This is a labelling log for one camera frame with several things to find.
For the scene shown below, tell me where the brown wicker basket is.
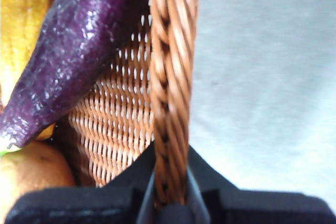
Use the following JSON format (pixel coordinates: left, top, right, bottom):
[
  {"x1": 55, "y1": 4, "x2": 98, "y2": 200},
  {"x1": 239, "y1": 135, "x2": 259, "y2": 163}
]
[{"x1": 49, "y1": 0, "x2": 203, "y2": 209}]

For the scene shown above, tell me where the yellow corn cob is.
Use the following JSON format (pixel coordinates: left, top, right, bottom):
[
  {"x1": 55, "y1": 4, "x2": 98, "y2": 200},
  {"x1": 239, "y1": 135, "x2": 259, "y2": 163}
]
[{"x1": 0, "y1": 0, "x2": 58, "y2": 141}]

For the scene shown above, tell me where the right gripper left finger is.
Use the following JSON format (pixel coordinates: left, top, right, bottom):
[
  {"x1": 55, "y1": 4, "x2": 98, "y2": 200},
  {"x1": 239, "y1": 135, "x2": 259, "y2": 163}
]
[{"x1": 4, "y1": 140, "x2": 160, "y2": 224}]

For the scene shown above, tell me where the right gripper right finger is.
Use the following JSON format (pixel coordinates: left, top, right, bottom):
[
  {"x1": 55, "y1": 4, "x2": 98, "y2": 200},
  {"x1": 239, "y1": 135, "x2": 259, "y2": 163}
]
[{"x1": 183, "y1": 144, "x2": 336, "y2": 224}]

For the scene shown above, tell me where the purple eggplant with green stem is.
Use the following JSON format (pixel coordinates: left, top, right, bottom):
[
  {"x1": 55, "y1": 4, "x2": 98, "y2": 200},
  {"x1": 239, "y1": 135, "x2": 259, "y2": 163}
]
[{"x1": 0, "y1": 0, "x2": 154, "y2": 156}]

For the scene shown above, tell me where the brown potato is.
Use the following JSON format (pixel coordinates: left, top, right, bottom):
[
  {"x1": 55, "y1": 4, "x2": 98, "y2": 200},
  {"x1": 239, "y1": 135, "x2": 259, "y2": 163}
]
[{"x1": 0, "y1": 141, "x2": 77, "y2": 210}]

